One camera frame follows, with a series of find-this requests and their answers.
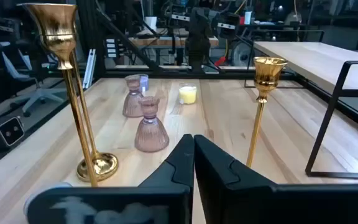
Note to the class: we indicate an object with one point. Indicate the pink ribbed glass candle holder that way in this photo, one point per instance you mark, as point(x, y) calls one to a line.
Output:
point(132, 104)
point(151, 130)

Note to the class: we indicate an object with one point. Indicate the white office chair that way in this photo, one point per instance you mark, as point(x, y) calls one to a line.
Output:
point(39, 93)

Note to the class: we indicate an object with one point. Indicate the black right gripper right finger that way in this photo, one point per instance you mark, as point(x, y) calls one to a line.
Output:
point(244, 205)

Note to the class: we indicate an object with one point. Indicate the white cup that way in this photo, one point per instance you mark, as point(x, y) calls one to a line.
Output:
point(150, 22)

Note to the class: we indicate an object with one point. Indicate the white aluminium extrusion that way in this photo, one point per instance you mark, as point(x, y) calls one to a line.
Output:
point(89, 68)

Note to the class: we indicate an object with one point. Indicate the purple candle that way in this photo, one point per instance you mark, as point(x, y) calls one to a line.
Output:
point(144, 82)

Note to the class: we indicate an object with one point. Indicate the yellow candle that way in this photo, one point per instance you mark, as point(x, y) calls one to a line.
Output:
point(187, 95)

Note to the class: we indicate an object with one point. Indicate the short gold candlestick holder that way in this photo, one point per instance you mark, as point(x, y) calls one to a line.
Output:
point(267, 74)

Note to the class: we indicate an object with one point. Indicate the tall gold candlestick holder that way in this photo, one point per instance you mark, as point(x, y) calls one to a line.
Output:
point(57, 31)
point(104, 165)

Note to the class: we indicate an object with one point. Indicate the black table-level camera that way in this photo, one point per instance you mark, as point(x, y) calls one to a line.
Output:
point(11, 130)

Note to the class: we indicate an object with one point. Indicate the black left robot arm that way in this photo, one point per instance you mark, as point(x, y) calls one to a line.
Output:
point(197, 40)

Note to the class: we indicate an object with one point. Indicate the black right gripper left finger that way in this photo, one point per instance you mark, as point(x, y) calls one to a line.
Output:
point(166, 205)

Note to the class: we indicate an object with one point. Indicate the wooden background table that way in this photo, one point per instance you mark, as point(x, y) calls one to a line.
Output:
point(166, 42)

